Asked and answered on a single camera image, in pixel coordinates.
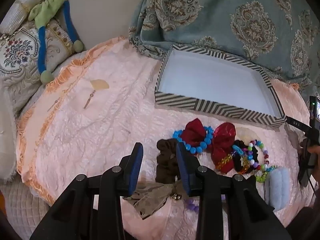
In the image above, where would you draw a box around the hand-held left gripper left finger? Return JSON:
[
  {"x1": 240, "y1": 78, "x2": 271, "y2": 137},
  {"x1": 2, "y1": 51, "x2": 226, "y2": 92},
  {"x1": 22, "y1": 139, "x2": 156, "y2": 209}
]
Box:
[{"x1": 29, "y1": 142, "x2": 144, "y2": 240}]

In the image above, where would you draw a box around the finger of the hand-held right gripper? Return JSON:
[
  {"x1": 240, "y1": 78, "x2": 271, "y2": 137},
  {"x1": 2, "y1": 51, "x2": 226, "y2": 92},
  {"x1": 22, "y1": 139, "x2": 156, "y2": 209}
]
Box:
[{"x1": 285, "y1": 116, "x2": 312, "y2": 133}]

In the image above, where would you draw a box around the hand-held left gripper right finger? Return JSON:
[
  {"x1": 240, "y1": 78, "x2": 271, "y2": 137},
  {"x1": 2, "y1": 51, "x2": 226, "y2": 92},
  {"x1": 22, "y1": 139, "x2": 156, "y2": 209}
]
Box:
[{"x1": 176, "y1": 142, "x2": 292, "y2": 240}]

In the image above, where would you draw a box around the brown scrunchie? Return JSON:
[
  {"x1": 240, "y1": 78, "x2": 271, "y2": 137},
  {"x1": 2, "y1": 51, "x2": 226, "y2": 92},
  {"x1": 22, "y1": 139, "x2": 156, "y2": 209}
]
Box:
[{"x1": 155, "y1": 138, "x2": 181, "y2": 183}]

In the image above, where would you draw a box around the blue bead bracelet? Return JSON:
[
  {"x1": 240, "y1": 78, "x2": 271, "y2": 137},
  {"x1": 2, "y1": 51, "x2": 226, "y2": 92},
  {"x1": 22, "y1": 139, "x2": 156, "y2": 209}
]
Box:
[{"x1": 172, "y1": 126, "x2": 214, "y2": 155}]

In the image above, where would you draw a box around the leopard print bow with bell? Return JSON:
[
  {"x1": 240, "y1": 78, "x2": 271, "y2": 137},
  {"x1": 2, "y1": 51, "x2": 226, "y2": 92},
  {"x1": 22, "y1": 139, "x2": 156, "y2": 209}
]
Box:
[{"x1": 123, "y1": 177, "x2": 188, "y2": 220}]

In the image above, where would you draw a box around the purple bead bracelet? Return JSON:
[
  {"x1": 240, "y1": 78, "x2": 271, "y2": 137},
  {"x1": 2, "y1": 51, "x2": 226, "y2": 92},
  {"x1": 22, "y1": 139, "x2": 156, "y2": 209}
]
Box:
[{"x1": 184, "y1": 197, "x2": 200, "y2": 213}]

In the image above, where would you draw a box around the multicolour bead bracelet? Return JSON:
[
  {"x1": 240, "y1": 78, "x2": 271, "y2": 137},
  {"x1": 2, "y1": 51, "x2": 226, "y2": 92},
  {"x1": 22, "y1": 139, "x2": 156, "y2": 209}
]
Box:
[{"x1": 244, "y1": 140, "x2": 270, "y2": 172}]

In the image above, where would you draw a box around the black scrunchie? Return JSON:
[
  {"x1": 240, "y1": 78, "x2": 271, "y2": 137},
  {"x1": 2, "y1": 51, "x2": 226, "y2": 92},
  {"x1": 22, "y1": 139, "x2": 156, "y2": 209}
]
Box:
[{"x1": 232, "y1": 140, "x2": 258, "y2": 174}]

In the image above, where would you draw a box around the striped cardboard box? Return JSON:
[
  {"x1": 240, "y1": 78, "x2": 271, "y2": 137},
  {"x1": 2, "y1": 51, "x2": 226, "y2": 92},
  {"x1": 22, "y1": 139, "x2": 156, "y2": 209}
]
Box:
[{"x1": 154, "y1": 44, "x2": 287, "y2": 132}]

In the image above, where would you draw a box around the person's right hand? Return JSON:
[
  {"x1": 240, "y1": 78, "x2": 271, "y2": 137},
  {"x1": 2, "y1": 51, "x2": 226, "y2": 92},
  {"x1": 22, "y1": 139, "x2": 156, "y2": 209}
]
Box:
[{"x1": 306, "y1": 144, "x2": 320, "y2": 179}]

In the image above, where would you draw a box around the dark red velvet bow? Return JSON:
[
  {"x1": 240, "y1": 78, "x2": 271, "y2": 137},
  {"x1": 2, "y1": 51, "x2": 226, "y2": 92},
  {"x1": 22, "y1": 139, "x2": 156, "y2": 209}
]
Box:
[{"x1": 180, "y1": 119, "x2": 208, "y2": 147}]

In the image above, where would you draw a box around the pink quilted blanket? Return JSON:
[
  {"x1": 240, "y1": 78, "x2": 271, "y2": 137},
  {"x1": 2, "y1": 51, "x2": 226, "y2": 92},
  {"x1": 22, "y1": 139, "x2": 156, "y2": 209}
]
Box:
[{"x1": 16, "y1": 36, "x2": 316, "y2": 240}]

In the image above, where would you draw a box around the shiny red bow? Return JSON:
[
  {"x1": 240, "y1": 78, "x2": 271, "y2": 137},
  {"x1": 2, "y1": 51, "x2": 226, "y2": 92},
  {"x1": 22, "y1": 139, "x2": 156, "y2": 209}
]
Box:
[{"x1": 210, "y1": 122, "x2": 237, "y2": 174}]

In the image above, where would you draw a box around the light blue fluffy scrunchie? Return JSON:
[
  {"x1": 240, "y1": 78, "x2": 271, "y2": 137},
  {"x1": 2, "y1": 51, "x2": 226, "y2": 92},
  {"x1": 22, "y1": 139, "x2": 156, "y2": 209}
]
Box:
[{"x1": 263, "y1": 166, "x2": 291, "y2": 211}]

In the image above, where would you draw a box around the tan fan-shaped piece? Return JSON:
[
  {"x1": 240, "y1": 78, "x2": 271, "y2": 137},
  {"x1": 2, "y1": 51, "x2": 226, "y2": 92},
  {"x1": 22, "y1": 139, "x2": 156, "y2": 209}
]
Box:
[{"x1": 89, "y1": 79, "x2": 110, "y2": 91}]

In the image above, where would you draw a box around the white quilted bedspread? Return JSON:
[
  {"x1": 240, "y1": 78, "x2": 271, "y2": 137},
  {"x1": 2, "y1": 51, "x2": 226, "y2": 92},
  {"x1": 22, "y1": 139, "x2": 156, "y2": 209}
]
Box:
[{"x1": 0, "y1": 87, "x2": 54, "y2": 240}]

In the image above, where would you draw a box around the blue paisley blanket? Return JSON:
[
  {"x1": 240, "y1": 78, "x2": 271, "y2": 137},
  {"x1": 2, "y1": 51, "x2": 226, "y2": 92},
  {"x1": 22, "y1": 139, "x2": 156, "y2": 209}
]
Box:
[{"x1": 128, "y1": 0, "x2": 320, "y2": 98}]

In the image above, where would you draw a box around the green and blue plush toy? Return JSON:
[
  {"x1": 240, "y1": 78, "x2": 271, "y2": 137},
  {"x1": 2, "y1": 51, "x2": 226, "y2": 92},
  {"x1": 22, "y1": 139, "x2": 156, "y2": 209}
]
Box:
[{"x1": 28, "y1": 0, "x2": 84, "y2": 85}]

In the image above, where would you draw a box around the beige padded headboard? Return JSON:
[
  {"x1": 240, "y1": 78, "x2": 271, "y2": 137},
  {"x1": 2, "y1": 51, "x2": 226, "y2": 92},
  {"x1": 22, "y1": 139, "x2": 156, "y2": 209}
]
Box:
[{"x1": 67, "y1": 0, "x2": 152, "y2": 54}]

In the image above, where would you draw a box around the floral embroidered pillow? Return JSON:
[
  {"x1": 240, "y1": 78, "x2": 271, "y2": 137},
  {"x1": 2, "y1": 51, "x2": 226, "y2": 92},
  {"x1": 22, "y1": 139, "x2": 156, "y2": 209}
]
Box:
[{"x1": 0, "y1": 19, "x2": 76, "y2": 113}]

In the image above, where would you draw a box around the beige bolster pillow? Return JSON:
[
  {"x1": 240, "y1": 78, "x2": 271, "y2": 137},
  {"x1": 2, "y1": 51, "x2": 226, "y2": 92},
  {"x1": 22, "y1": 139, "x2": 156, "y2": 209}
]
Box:
[{"x1": 0, "y1": 0, "x2": 64, "y2": 35}]

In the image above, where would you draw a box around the yellow plastic chain bracelet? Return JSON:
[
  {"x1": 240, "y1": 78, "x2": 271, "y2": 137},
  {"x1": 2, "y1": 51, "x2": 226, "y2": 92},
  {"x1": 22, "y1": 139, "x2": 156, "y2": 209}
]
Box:
[{"x1": 214, "y1": 154, "x2": 233, "y2": 171}]

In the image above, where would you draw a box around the black cable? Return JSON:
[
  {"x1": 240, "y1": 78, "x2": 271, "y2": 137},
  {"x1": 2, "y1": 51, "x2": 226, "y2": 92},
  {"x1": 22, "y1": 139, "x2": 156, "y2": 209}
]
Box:
[{"x1": 306, "y1": 176, "x2": 317, "y2": 207}]

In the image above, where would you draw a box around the blue loom band bracelet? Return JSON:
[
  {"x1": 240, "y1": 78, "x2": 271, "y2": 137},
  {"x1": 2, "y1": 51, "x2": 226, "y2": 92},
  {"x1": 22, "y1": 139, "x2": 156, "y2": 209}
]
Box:
[{"x1": 232, "y1": 144, "x2": 247, "y2": 157}]

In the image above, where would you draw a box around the green bead bracelet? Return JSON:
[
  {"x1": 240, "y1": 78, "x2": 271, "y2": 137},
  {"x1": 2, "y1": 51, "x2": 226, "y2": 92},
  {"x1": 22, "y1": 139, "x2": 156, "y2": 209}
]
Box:
[{"x1": 255, "y1": 165, "x2": 276, "y2": 183}]

